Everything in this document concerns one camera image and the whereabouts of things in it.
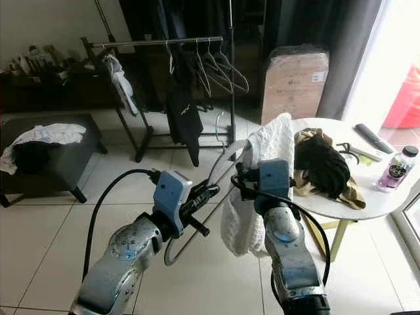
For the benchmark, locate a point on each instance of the black glasses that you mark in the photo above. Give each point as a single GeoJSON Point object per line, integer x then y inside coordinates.
{"type": "Point", "coordinates": [348, 146]}

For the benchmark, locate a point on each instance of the dark grey low bench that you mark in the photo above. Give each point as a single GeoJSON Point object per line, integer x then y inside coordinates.
{"type": "Point", "coordinates": [65, 164]}

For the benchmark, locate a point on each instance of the dark wooden console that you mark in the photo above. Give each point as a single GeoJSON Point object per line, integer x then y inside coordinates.
{"type": "Point", "coordinates": [39, 92]}

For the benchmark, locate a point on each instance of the white knitted garment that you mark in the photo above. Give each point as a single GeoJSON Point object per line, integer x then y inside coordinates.
{"type": "Point", "coordinates": [275, 141]}

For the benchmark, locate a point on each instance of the white printed shirt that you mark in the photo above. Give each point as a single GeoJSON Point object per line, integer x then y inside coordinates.
{"type": "Point", "coordinates": [52, 134]}

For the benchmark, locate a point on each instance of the black chrome clothes rack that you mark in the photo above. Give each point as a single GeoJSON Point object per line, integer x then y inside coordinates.
{"type": "Point", "coordinates": [231, 98]}

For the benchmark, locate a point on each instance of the grey clothes hanger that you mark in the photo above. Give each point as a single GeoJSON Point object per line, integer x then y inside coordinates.
{"type": "Point", "coordinates": [226, 156]}
{"type": "Point", "coordinates": [239, 79]}
{"type": "Point", "coordinates": [203, 79]}
{"type": "Point", "coordinates": [222, 80]}

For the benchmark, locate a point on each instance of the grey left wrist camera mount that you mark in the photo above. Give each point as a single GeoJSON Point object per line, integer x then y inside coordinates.
{"type": "Point", "coordinates": [170, 197]}

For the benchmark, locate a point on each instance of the dark grey curtain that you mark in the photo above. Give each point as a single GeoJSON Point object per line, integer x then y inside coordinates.
{"type": "Point", "coordinates": [348, 46]}

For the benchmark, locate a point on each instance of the red beanbag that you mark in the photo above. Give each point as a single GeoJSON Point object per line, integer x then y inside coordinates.
{"type": "Point", "coordinates": [403, 102]}

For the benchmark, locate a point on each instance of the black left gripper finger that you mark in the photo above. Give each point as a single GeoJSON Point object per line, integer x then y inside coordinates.
{"type": "Point", "coordinates": [207, 193]}

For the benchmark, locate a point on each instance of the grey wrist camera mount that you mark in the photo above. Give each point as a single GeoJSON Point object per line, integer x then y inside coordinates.
{"type": "Point", "coordinates": [170, 197]}
{"type": "Point", "coordinates": [275, 184]}

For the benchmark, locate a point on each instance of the white sheer curtain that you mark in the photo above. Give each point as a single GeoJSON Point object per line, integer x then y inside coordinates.
{"type": "Point", "coordinates": [400, 33]}

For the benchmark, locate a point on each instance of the white sliding door frame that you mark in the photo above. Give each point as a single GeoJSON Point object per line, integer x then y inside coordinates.
{"type": "Point", "coordinates": [408, 223]}

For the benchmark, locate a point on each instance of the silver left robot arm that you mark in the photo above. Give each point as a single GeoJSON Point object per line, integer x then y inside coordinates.
{"type": "Point", "coordinates": [125, 256]}

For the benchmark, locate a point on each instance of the wrapped cardboard box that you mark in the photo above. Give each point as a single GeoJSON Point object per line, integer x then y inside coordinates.
{"type": "Point", "coordinates": [295, 85]}

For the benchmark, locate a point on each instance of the black remote control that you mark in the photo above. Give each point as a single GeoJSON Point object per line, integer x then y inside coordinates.
{"type": "Point", "coordinates": [374, 138]}

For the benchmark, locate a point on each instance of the purple drink bottle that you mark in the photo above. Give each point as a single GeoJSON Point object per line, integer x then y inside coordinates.
{"type": "Point", "coordinates": [394, 174]}

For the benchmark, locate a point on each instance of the tan garment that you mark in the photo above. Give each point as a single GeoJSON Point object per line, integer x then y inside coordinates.
{"type": "Point", "coordinates": [348, 197]}

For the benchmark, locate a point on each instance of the white sleeveless vest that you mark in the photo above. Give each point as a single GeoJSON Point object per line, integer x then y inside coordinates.
{"type": "Point", "coordinates": [121, 82]}

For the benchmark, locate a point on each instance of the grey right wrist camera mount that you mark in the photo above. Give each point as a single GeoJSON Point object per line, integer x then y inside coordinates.
{"type": "Point", "coordinates": [275, 184]}

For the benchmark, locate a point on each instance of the long black garment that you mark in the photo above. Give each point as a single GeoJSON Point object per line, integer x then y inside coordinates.
{"type": "Point", "coordinates": [184, 111]}

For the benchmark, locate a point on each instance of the round white table gold legs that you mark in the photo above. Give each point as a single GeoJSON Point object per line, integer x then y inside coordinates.
{"type": "Point", "coordinates": [377, 203]}

